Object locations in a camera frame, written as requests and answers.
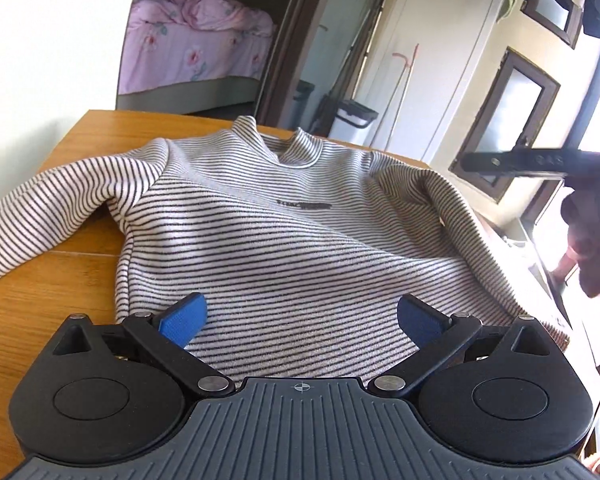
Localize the white bin black lid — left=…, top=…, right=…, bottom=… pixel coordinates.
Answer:
left=328, top=100, right=378, bottom=145

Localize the striped grey white sweater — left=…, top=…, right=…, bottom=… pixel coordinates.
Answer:
left=0, top=116, right=570, bottom=380

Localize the dark bin behind door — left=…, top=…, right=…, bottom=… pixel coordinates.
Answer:
left=287, top=79, right=315, bottom=130

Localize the upper small window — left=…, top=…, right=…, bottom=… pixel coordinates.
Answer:
left=521, top=0, right=585, bottom=49

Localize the white door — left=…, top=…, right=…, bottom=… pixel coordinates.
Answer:
left=355, top=0, right=503, bottom=164

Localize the dark framed window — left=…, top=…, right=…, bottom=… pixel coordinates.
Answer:
left=450, top=48, right=560, bottom=203

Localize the pink floral bed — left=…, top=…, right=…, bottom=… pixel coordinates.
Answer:
left=117, top=0, right=276, bottom=114

